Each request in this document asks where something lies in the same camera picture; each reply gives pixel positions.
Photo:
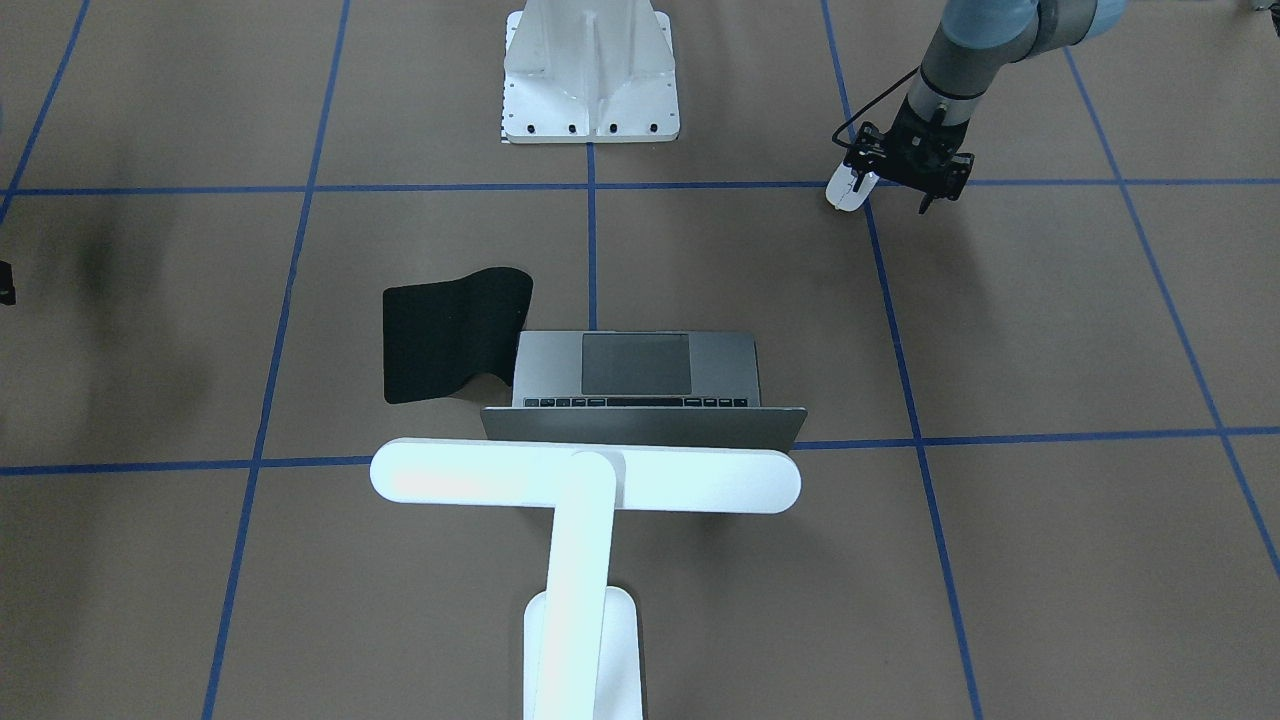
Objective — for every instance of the white desk lamp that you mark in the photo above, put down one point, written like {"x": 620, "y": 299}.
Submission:
{"x": 581, "y": 645}

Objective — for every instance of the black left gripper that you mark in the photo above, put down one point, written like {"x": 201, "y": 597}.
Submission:
{"x": 908, "y": 143}

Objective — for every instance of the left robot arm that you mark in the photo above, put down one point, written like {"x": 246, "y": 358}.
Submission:
{"x": 976, "y": 39}

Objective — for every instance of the white computer mouse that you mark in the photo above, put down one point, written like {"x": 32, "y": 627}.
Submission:
{"x": 838, "y": 193}

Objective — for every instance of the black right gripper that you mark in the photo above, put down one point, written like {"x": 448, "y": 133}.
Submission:
{"x": 6, "y": 282}

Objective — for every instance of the grey laptop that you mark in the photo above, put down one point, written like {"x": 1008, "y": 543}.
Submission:
{"x": 660, "y": 388}

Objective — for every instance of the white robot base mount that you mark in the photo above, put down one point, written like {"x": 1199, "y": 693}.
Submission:
{"x": 589, "y": 72}

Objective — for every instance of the black mouse pad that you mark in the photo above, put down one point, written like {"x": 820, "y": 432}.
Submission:
{"x": 438, "y": 336}

